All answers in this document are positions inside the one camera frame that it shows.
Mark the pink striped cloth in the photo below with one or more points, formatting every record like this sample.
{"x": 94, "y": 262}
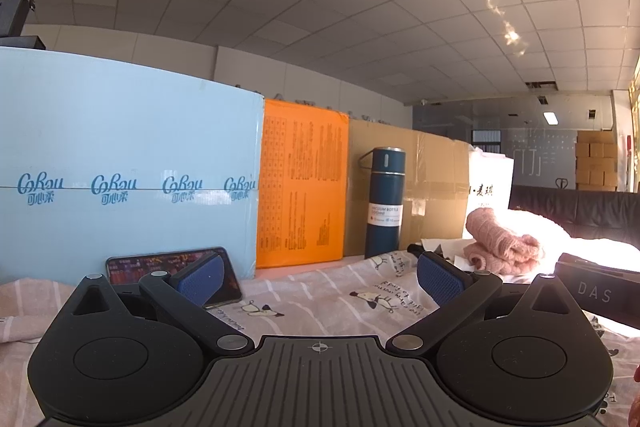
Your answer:
{"x": 35, "y": 307}

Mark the printed bed sheet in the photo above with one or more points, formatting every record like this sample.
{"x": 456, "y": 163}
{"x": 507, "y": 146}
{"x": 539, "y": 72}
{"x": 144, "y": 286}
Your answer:
{"x": 325, "y": 287}

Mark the orange cardboard box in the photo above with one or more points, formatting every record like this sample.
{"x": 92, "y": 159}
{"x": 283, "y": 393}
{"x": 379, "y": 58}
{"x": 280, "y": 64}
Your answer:
{"x": 302, "y": 187}

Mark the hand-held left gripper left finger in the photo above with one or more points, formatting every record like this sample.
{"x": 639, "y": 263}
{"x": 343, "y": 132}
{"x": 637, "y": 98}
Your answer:
{"x": 202, "y": 279}

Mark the brown cardboard box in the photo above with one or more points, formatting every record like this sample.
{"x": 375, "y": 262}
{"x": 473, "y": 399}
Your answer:
{"x": 430, "y": 172}

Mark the pink knitted sweater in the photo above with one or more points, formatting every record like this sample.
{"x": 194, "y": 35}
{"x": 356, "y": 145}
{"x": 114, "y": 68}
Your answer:
{"x": 505, "y": 239}

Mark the black electronic device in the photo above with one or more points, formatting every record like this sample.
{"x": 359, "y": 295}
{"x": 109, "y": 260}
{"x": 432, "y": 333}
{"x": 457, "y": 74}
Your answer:
{"x": 12, "y": 7}

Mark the dark blue vacuum bottle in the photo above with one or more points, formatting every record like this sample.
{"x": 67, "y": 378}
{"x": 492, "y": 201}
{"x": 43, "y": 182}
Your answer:
{"x": 384, "y": 207}

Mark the stack of cardboard boxes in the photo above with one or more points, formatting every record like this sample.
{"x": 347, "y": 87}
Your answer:
{"x": 596, "y": 162}

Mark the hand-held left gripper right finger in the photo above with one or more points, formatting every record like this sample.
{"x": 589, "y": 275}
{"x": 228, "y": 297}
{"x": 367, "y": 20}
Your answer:
{"x": 439, "y": 278}

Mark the black smartphone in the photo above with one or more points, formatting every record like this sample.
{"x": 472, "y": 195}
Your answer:
{"x": 145, "y": 264}

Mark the light blue cardboard box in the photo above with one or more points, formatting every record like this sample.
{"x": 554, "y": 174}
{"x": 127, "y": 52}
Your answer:
{"x": 125, "y": 132}

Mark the ceiling light panel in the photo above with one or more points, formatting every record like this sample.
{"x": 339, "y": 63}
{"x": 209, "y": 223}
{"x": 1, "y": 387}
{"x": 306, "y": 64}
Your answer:
{"x": 551, "y": 118}

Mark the white paper bag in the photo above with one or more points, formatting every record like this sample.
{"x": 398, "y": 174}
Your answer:
{"x": 492, "y": 179}

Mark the dark leather sofa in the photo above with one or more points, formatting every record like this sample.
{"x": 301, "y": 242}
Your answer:
{"x": 575, "y": 207}

